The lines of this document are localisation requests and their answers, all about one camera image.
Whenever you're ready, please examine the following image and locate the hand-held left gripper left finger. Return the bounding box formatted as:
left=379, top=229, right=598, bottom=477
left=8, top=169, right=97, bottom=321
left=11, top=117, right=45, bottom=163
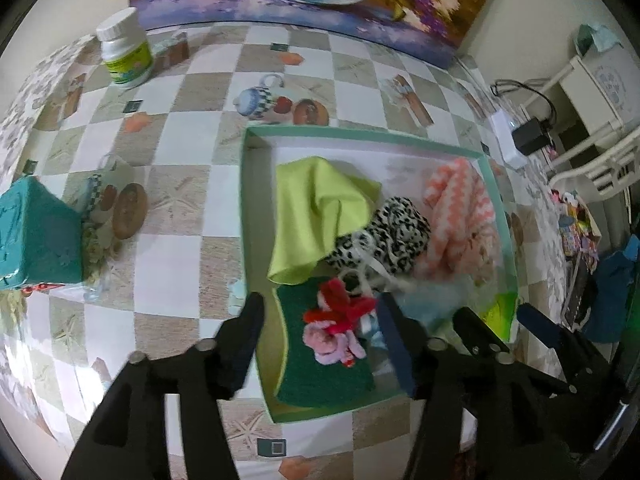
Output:
left=60, top=292, right=266, bottom=480

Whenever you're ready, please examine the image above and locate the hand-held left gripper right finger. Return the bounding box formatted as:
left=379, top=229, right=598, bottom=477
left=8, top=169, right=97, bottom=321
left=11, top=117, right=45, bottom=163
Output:
left=377, top=292, right=566, bottom=480

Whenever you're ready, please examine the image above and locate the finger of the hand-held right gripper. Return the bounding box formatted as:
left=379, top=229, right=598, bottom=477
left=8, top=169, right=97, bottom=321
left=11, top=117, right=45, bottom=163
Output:
left=517, top=304, right=613, bottom=396
left=452, top=306, right=511, bottom=357

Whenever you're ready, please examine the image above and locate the green tissue packet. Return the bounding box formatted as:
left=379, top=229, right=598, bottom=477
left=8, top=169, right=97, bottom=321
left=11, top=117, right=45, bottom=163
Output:
left=482, top=292, right=518, bottom=346

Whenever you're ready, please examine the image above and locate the light blue cloth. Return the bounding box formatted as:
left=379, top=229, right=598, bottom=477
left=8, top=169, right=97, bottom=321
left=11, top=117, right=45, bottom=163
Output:
left=360, top=280, right=466, bottom=356

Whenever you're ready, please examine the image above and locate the dark green scouring pad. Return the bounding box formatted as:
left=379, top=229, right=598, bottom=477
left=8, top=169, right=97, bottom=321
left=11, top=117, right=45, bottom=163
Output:
left=272, top=280, right=376, bottom=408

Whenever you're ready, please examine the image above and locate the red pink fuzzy hair tie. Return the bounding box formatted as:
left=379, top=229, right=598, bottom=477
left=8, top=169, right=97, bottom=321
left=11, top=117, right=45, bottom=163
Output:
left=302, top=277, right=378, bottom=368

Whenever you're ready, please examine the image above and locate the pink white zigzag towel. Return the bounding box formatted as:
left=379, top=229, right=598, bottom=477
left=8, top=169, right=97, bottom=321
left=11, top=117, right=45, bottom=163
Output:
left=417, top=157, right=501, bottom=286

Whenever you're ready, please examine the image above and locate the leopard print scrunchie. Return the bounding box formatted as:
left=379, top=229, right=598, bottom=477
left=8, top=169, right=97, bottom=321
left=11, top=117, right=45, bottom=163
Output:
left=325, top=197, right=432, bottom=281

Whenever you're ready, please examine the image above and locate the lime green cloth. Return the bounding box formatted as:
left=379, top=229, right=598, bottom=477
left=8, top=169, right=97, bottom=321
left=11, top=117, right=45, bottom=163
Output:
left=267, top=156, right=383, bottom=286

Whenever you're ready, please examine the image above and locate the white tray green rim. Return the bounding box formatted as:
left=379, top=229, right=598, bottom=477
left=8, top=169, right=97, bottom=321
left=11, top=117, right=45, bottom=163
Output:
left=240, top=126, right=521, bottom=423

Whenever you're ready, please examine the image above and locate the teal plastic toy box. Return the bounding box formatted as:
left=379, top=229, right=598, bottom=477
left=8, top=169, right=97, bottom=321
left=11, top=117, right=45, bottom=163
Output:
left=0, top=176, right=85, bottom=292

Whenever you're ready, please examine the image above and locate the pile of colourful toys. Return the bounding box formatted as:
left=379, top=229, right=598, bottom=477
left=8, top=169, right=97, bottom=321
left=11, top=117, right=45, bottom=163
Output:
left=550, top=187, right=603, bottom=261

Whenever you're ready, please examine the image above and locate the white chair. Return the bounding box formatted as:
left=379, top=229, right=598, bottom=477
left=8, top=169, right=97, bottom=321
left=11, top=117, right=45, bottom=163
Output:
left=547, top=120, right=640, bottom=201

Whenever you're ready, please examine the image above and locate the black power adapter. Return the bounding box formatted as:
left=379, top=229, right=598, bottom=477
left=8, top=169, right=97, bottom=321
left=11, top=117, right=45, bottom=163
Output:
left=512, top=117, right=551, bottom=157

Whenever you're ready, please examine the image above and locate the white power strip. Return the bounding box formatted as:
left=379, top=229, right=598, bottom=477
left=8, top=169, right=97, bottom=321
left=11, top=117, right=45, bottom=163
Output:
left=490, top=107, right=531, bottom=168

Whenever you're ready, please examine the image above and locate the checkered printed table cover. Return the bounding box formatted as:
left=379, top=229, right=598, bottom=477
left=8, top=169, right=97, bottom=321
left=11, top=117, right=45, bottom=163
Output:
left=0, top=20, right=551, bottom=466

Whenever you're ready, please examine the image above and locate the teal small cloth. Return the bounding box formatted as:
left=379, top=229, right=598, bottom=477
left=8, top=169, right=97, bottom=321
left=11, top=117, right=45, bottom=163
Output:
left=575, top=24, right=621, bottom=56

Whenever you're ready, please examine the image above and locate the white medicine bottle green label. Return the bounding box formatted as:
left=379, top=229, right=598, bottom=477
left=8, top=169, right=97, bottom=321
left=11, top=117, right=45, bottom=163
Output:
left=96, top=7, right=153, bottom=90

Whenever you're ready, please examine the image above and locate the black cable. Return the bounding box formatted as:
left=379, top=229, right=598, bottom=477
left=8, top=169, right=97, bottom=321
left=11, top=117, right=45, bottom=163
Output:
left=490, top=77, right=558, bottom=131

